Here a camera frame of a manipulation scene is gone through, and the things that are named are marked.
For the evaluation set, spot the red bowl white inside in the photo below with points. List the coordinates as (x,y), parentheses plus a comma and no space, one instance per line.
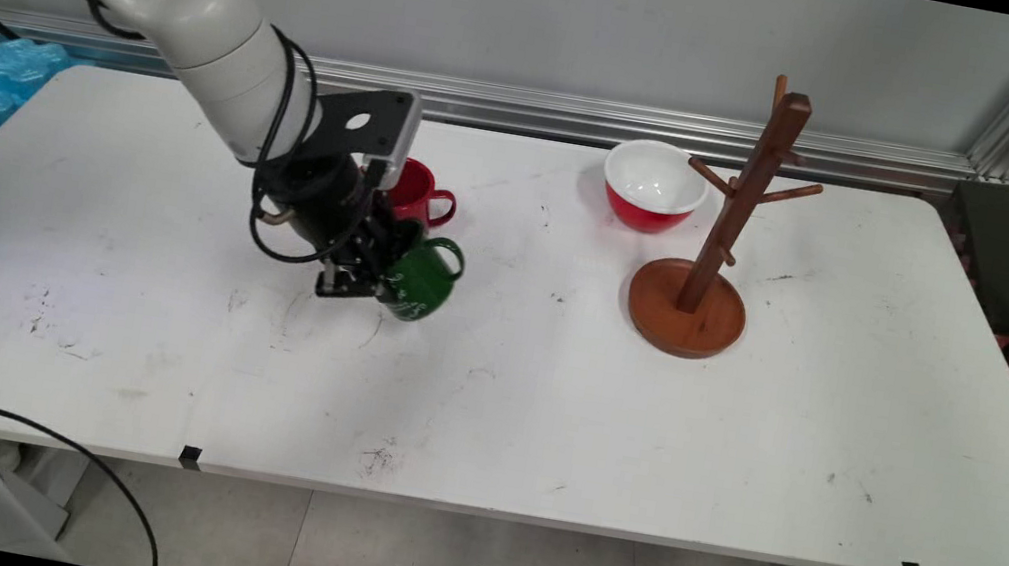
(656,191)

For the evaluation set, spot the green enamel mug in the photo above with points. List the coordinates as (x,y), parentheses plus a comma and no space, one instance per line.
(417,290)

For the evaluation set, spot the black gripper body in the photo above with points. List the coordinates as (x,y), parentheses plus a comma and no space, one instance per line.
(325,199)

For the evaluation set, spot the red enamel mug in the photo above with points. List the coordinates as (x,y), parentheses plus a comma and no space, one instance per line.
(417,193)

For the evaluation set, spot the horizontal aluminium frame rail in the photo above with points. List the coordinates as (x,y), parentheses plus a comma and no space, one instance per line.
(789,148)

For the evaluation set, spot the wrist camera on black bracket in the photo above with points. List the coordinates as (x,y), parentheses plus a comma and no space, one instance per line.
(368,125)

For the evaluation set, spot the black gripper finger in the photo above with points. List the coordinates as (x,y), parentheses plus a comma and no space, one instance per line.
(394,245)
(352,286)

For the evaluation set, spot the brown wooden mug tree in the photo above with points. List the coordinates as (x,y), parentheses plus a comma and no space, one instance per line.
(756,176)

